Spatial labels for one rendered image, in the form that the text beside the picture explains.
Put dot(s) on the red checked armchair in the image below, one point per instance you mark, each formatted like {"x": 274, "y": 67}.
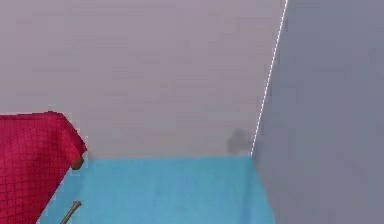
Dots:
{"x": 30, "y": 160}

